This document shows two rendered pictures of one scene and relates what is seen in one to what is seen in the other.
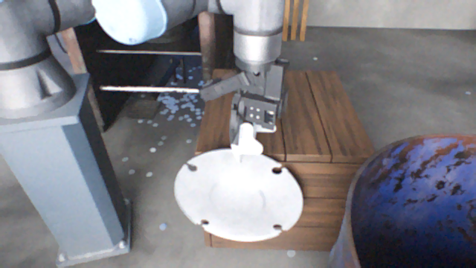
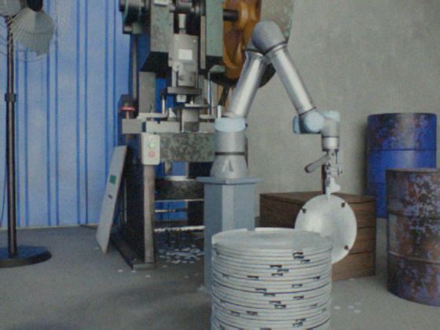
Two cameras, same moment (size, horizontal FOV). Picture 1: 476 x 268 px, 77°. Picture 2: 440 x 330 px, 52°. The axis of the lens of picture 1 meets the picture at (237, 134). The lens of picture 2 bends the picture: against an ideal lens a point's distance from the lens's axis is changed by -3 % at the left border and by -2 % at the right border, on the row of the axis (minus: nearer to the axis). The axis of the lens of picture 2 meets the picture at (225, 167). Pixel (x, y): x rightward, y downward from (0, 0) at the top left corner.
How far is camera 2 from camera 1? 1.60 m
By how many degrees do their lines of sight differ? 43
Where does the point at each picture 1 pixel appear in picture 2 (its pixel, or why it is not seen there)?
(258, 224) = (336, 247)
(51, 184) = (241, 222)
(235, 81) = (324, 159)
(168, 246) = not seen: hidden behind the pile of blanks
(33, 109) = (246, 174)
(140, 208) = not seen: hidden behind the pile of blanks
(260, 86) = (334, 159)
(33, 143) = (243, 192)
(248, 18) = (332, 131)
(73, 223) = not seen: hidden behind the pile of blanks
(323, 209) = (361, 236)
